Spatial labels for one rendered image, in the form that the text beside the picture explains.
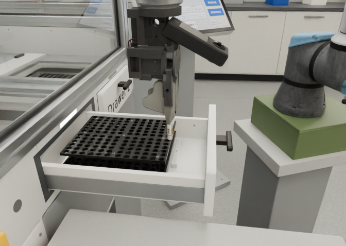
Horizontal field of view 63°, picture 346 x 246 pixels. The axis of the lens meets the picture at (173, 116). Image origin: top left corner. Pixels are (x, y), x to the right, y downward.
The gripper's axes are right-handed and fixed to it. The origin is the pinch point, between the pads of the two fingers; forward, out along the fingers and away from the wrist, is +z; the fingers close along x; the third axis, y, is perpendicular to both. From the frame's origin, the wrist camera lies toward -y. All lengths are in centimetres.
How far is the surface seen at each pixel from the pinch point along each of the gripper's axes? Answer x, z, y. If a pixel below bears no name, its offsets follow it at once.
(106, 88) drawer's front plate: -26.1, 5.7, 24.2
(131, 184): 7.4, 11.6, 6.9
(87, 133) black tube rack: -5.0, 8.5, 21.0
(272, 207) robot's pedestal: -24, 43, -29
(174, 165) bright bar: -3.1, 14.1, 0.1
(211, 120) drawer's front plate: -10.7, 5.8, -7.4
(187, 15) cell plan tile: -102, -6, 9
